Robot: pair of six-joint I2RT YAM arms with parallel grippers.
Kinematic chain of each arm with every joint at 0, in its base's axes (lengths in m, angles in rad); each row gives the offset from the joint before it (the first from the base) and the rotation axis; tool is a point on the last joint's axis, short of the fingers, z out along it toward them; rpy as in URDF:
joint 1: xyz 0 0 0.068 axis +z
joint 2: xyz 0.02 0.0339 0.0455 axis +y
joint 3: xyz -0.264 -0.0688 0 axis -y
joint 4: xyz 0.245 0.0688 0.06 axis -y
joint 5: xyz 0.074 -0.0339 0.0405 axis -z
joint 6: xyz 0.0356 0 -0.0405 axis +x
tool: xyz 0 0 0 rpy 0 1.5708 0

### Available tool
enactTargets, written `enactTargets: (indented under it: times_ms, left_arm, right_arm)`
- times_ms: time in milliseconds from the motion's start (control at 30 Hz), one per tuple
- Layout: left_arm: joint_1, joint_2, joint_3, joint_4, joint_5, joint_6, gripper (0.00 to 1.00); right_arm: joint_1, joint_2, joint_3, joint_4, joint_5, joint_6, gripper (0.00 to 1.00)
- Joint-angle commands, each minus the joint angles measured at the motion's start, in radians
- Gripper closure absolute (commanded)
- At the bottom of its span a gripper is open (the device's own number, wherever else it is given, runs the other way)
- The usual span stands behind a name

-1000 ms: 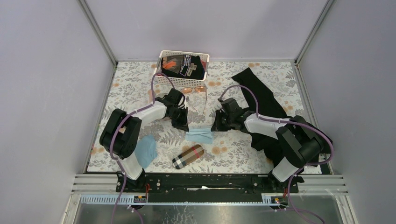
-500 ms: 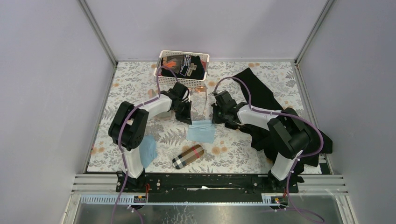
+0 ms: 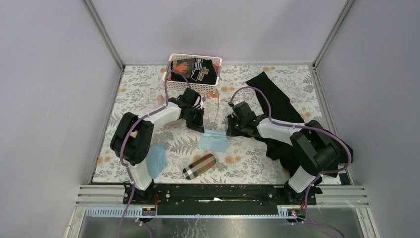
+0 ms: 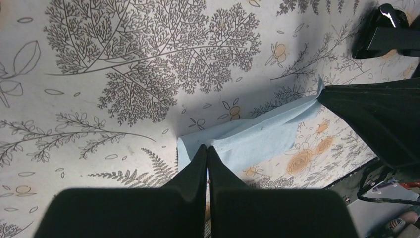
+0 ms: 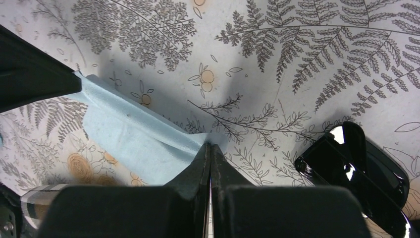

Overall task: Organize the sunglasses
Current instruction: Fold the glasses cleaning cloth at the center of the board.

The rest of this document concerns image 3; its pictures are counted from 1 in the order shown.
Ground blue cleaning cloth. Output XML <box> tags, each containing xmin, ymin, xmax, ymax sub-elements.
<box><xmin>145</xmin><ymin>143</ymin><xmax>167</xmax><ymax>179</ymax></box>
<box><xmin>197</xmin><ymin>130</ymin><xmax>228</xmax><ymax>153</ymax></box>

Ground pink glasses case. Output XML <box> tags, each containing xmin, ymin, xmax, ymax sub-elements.
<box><xmin>157</xmin><ymin>95</ymin><xmax>183</xmax><ymax>128</ymax></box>

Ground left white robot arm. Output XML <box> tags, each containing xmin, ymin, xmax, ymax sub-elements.
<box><xmin>110</xmin><ymin>88</ymin><xmax>204</xmax><ymax>204</ymax></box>

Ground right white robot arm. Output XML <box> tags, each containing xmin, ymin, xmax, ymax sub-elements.
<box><xmin>227</xmin><ymin>102</ymin><xmax>351</xmax><ymax>204</ymax></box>

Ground orange lens sunglasses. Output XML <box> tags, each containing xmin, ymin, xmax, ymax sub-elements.
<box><xmin>201</xmin><ymin>91</ymin><xmax>220</xmax><ymax>122</ymax></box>

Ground white plastic basket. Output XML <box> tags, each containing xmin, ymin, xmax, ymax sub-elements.
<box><xmin>162</xmin><ymin>53</ymin><xmax>222</xmax><ymax>93</ymax></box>

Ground black garment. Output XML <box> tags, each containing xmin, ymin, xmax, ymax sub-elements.
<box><xmin>246</xmin><ymin>72</ymin><xmax>353</xmax><ymax>186</ymax></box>

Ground black packaged items in basket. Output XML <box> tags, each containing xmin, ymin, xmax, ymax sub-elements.
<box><xmin>169</xmin><ymin>58</ymin><xmax>217</xmax><ymax>85</ymax></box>

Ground plaid glasses case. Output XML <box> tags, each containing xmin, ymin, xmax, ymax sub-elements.
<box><xmin>182</xmin><ymin>153</ymin><xmax>217</xmax><ymax>180</ymax></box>

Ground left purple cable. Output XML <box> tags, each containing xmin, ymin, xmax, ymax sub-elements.
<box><xmin>116</xmin><ymin>68</ymin><xmax>193</xmax><ymax>238</ymax></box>

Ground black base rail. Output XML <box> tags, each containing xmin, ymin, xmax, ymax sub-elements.
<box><xmin>122</xmin><ymin>183</ymin><xmax>322</xmax><ymax>216</ymax></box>

